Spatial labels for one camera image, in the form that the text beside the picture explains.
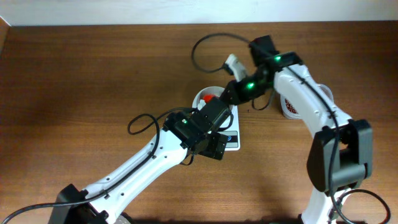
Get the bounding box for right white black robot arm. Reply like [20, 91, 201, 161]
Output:
[222, 35, 373, 223]

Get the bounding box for right black camera cable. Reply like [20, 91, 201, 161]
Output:
[190, 32, 392, 224]

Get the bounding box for red adzuki beans in container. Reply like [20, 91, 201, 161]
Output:
[285, 99, 298, 114]

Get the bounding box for clear plastic food container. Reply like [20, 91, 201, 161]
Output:
[280, 83, 334, 119]

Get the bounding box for white digital kitchen scale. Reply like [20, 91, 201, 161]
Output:
[220, 105, 241, 151]

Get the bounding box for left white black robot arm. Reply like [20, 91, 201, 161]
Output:
[49, 98, 231, 223]

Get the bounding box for white round bowl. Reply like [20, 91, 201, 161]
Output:
[193, 86, 224, 108]

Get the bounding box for orange plastic measuring scoop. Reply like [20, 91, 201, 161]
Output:
[203, 94, 215, 103]

